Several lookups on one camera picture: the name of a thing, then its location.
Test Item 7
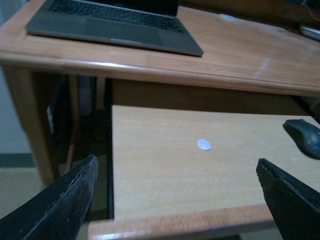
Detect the white round sticker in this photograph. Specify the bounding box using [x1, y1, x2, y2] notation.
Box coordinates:
[197, 138, 212, 151]

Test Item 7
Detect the white flat device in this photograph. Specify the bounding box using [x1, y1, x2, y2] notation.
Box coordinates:
[299, 24, 320, 42]

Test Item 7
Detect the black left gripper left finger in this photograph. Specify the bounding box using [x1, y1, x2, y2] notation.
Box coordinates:
[0, 155, 99, 240]

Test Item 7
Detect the wooden pull-out keyboard tray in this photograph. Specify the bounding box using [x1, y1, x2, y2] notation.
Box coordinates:
[88, 105, 320, 240]

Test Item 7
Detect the wooden desk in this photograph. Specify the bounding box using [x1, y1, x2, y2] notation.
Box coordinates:
[0, 0, 320, 186]

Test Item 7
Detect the grey open laptop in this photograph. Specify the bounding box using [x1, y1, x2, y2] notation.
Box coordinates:
[26, 0, 203, 57]

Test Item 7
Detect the grey computer mouse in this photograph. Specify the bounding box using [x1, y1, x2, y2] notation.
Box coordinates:
[282, 119, 320, 160]

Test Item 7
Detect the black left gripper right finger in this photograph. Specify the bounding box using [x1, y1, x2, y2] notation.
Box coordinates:
[256, 158, 320, 240]

